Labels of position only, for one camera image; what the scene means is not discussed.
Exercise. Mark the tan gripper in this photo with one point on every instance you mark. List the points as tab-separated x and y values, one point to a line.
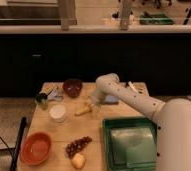
95	110

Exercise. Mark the yellow banana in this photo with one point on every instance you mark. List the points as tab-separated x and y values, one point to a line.
85	109

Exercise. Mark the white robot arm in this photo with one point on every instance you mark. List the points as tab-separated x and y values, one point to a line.
173	120

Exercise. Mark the dark maroon bowl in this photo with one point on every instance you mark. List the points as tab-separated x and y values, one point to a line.
72	87

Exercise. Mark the orange red bowl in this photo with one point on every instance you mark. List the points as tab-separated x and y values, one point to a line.
36	149

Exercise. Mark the blue sponge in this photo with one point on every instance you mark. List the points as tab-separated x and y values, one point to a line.
111	100

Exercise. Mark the white round container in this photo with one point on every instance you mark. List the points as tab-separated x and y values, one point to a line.
58	113

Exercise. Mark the grey crumpled cloth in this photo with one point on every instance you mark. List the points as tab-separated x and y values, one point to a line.
55	95

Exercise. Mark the bunch of red grapes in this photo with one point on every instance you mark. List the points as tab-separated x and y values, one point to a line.
77	146

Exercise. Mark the green plastic tray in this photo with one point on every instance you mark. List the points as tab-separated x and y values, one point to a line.
129	144

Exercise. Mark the green cup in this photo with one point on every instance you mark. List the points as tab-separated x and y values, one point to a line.
41	100

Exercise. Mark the yellow lemon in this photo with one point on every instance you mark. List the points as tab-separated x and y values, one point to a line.
78	161

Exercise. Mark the black bar at table edge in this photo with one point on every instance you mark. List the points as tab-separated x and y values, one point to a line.
16	151

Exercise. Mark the green object in background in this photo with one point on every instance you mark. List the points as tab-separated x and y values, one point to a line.
155	19

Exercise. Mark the wooden post left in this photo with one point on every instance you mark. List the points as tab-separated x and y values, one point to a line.
67	12

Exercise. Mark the wooden post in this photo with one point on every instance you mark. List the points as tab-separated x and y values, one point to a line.
67	12
124	14

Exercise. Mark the wooden post right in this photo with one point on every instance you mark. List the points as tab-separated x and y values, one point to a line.
124	14

